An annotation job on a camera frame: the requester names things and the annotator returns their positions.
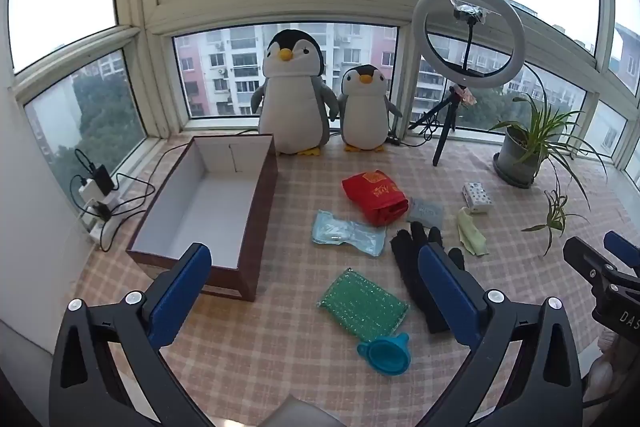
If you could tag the black tripod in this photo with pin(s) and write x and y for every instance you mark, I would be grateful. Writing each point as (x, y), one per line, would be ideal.
(445, 132)

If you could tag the blue silicone funnel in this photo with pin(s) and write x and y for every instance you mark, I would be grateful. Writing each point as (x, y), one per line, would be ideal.
(382, 357)

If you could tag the green glitter sponge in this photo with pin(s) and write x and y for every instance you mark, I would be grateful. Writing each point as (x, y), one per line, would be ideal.
(362, 304)

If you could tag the brown cardboard box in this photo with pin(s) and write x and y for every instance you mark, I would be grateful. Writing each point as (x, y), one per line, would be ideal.
(210, 197)

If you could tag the clear blue plastic packet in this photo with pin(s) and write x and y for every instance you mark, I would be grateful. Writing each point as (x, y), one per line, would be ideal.
(347, 234)

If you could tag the black glove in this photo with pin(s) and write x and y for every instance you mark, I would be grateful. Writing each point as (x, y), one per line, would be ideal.
(410, 267)

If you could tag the person's right hand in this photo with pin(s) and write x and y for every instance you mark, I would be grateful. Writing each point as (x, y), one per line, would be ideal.
(602, 377)

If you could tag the white power strip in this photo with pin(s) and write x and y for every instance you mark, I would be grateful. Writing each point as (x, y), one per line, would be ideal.
(107, 222)

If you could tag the black power adapter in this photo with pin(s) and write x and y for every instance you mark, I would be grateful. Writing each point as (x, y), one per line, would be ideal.
(102, 179)

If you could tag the pale yellow cloth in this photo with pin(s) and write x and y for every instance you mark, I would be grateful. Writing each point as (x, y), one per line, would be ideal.
(470, 232)

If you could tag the white charger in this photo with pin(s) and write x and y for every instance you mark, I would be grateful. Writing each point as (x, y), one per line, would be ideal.
(89, 188)

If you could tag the potted spider plant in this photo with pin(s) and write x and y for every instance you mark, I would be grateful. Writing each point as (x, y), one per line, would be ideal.
(517, 157)

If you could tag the black phone clamp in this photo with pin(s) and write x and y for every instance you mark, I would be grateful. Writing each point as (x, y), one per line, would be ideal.
(469, 14)

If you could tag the white printed tissue pack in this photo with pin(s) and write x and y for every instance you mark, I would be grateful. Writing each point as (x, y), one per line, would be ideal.
(477, 197)

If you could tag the grey foil packet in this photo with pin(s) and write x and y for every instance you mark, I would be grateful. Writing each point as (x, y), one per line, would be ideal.
(426, 213)

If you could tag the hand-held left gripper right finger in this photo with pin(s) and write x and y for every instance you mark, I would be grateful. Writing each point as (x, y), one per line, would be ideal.
(447, 294)

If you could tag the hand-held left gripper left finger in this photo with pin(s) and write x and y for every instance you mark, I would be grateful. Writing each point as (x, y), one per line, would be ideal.
(180, 292)

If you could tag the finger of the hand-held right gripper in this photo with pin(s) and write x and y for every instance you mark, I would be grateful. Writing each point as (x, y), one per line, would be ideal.
(587, 257)
(622, 249)

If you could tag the small penguin plush toy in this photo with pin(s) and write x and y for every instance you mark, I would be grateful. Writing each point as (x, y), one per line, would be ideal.
(365, 117)

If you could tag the large penguin plush toy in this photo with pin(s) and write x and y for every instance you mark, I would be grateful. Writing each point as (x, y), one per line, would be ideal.
(292, 107)

